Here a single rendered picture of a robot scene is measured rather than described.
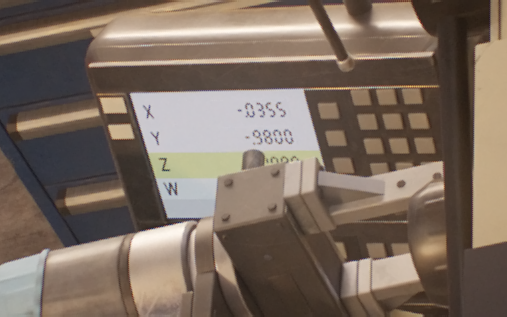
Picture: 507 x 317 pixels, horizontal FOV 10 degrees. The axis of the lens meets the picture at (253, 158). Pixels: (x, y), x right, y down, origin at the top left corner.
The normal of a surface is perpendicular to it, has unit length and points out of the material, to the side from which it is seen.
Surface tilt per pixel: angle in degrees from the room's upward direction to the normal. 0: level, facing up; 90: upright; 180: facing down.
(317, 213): 90
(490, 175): 0
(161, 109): 71
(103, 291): 38
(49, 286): 21
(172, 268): 26
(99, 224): 90
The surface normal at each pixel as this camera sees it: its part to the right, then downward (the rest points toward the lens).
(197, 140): -0.40, 0.50
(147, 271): -0.35, -0.26
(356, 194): -0.06, 0.73
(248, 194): -0.36, -0.65
